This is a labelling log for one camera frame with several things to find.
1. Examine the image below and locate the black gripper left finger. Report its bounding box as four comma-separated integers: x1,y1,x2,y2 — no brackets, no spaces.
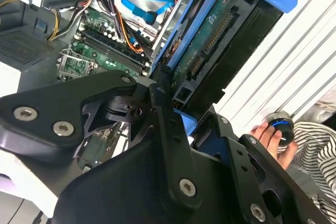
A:
0,66,205,210

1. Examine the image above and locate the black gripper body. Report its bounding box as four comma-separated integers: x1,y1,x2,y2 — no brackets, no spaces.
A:
48,138,254,224

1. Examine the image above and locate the person's hand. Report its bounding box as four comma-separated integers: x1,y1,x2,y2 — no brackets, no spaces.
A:
250,123,299,170

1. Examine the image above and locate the hard disk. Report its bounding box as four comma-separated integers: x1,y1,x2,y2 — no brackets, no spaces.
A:
151,0,299,156

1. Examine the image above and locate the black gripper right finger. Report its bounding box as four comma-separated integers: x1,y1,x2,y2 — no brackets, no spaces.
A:
213,115,329,224

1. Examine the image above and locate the round black tool blue ring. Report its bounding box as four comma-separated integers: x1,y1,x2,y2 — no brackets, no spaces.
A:
265,112,296,147

